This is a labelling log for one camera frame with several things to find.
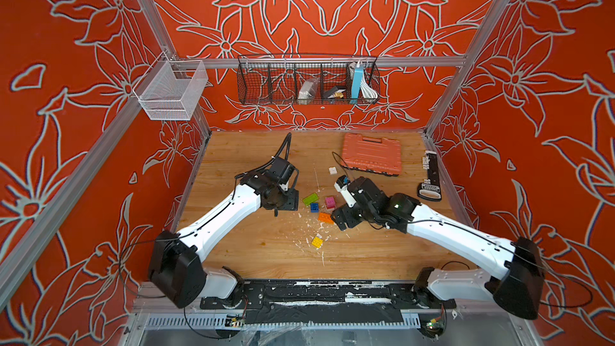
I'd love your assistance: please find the orange long lego brick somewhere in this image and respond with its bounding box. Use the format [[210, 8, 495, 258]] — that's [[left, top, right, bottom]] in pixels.
[[318, 212, 335, 224]]

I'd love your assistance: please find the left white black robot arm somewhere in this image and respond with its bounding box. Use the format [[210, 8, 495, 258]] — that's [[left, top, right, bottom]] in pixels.
[[148, 133, 299, 309]]

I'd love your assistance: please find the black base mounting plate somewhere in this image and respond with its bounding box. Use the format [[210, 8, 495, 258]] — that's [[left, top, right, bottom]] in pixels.
[[199, 280, 456, 328]]

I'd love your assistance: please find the silver packet in basket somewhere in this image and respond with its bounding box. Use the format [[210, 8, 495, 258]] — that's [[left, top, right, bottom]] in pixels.
[[297, 78, 320, 105]]

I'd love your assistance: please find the yellow lego brick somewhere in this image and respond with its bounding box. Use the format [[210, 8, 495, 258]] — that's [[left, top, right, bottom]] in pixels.
[[311, 235, 324, 249]]

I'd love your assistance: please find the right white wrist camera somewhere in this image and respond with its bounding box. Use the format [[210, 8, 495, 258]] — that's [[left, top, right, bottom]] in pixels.
[[334, 176, 357, 208]]

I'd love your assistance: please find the lime green lego brick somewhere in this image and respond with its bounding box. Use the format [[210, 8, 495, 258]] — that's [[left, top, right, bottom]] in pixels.
[[302, 192, 320, 207]]

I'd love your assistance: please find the black handheld scraper tool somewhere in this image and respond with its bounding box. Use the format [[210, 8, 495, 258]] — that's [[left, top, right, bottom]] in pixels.
[[417, 151, 442, 202]]

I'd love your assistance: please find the orange plastic tool case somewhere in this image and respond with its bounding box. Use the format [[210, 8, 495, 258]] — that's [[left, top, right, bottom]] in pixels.
[[341, 133, 402, 176]]

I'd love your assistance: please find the white cable in basket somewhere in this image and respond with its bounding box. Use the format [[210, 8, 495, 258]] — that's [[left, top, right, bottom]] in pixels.
[[359, 74, 380, 103]]

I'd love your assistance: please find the light blue box in basket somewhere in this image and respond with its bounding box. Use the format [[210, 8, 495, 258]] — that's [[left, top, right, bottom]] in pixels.
[[349, 66, 364, 104]]

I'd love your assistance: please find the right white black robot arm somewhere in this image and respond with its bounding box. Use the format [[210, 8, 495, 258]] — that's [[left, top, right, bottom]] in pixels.
[[332, 176, 549, 320]]

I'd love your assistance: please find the black wire wall basket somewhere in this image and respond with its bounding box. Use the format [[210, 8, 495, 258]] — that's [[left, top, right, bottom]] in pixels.
[[237, 53, 381, 106]]

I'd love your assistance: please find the pink lego brick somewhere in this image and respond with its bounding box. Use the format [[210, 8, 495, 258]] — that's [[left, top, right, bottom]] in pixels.
[[324, 196, 336, 210]]

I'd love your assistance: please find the clear plastic wall bin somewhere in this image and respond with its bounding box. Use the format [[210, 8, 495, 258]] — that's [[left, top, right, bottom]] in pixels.
[[135, 61, 208, 121]]

